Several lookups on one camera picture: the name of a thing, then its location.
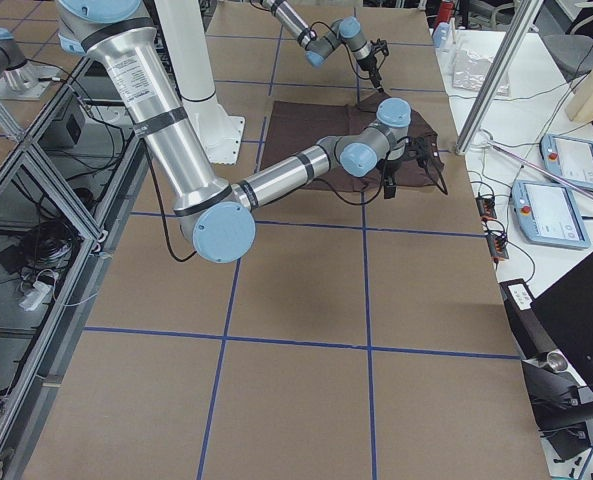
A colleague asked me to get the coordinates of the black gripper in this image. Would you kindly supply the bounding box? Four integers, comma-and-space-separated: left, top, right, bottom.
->
359, 52, 384, 93
386, 136, 439, 173

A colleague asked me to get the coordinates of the dark brown t-shirt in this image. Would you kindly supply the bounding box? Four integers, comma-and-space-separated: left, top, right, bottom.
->
258, 97, 447, 194

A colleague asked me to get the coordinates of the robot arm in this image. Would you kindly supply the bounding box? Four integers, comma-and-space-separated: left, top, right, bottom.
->
57, 1, 412, 263
249, 0, 389, 93

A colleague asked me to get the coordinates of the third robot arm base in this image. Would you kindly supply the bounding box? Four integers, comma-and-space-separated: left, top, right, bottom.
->
0, 27, 61, 101

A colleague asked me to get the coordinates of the silver foil bag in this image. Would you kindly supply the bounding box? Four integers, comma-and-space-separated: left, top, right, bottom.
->
451, 49, 494, 92

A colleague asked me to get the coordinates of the near teach pendant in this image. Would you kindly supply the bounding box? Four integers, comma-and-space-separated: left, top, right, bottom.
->
511, 180, 591, 250

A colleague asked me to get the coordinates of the teach pendant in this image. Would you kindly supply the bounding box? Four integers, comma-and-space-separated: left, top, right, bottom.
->
540, 133, 593, 191
511, 180, 591, 250

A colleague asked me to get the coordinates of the far teach pendant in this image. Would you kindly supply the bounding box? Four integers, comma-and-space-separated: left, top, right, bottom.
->
540, 133, 593, 191

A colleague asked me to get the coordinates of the black laptop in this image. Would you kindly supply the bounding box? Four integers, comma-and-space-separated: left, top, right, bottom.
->
532, 251, 593, 391

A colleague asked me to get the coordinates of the black equipment stand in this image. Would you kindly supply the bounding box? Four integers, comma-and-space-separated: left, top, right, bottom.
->
500, 279, 593, 462

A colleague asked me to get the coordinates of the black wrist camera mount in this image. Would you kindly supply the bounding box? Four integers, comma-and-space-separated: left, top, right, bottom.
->
383, 174, 397, 200

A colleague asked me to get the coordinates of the aluminium profile post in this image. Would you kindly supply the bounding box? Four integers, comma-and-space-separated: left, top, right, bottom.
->
455, 0, 544, 155

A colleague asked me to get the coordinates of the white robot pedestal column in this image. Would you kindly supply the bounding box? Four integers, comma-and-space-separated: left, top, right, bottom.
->
155, 0, 245, 165

